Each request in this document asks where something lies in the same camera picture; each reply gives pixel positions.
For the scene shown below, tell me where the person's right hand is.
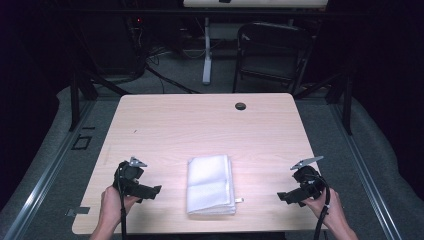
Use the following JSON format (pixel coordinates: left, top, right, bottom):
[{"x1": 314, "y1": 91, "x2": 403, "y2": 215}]
[{"x1": 304, "y1": 188, "x2": 346, "y2": 231}]

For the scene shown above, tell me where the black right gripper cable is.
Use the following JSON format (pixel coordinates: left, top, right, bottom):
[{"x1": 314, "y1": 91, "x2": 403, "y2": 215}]
[{"x1": 313, "y1": 174, "x2": 332, "y2": 240}]

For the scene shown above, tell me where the grey tape piece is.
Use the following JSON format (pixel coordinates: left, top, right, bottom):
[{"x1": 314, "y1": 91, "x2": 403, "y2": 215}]
[{"x1": 65, "y1": 206, "x2": 91, "y2": 217}]

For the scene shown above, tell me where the white mesh laundry bag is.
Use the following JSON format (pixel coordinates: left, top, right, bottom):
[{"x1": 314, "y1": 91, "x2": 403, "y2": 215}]
[{"x1": 185, "y1": 153, "x2": 245, "y2": 216}]

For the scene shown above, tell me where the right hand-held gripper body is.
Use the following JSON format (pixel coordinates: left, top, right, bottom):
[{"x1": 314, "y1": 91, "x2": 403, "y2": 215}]
[{"x1": 289, "y1": 155, "x2": 326, "y2": 200}]

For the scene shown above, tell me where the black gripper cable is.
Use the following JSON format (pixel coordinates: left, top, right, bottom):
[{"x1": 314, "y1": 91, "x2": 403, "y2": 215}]
[
  {"x1": 313, "y1": 174, "x2": 332, "y2": 240},
  {"x1": 116, "y1": 173, "x2": 129, "y2": 240}
]

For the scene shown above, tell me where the dark computer tower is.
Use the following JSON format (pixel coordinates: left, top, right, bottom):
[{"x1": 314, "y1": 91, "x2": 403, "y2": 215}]
[{"x1": 78, "y1": 13, "x2": 146, "y2": 77}]

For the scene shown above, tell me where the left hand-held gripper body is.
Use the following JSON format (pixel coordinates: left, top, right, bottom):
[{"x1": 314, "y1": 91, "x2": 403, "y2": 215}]
[{"x1": 113, "y1": 156, "x2": 148, "y2": 198}]

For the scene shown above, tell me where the black metal stand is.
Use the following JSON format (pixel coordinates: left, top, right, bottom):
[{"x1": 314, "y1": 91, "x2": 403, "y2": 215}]
[
  {"x1": 293, "y1": 71, "x2": 354, "y2": 136},
  {"x1": 68, "y1": 69, "x2": 132, "y2": 133}
]

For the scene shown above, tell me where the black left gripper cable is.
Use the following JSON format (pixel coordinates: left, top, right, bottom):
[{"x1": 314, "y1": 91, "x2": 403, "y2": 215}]
[{"x1": 116, "y1": 173, "x2": 129, "y2": 240}]

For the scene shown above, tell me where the black folding chair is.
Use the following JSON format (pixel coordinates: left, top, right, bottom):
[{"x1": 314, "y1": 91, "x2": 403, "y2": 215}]
[{"x1": 232, "y1": 21, "x2": 316, "y2": 96}]

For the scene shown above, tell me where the white desk leg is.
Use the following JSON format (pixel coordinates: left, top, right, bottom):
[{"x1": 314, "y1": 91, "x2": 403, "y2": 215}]
[{"x1": 201, "y1": 16, "x2": 214, "y2": 86}]

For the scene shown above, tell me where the black floor cable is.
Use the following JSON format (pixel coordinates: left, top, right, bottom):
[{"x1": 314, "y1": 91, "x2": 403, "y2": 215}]
[{"x1": 143, "y1": 63, "x2": 202, "y2": 95}]

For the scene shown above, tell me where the person's left hand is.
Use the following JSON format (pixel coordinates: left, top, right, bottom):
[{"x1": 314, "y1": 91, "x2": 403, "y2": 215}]
[{"x1": 99, "y1": 185, "x2": 141, "y2": 229}]

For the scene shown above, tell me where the metal floor rail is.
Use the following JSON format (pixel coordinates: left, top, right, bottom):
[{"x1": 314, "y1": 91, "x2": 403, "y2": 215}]
[
  {"x1": 328, "y1": 102, "x2": 403, "y2": 240},
  {"x1": 0, "y1": 99, "x2": 97, "y2": 240}
]

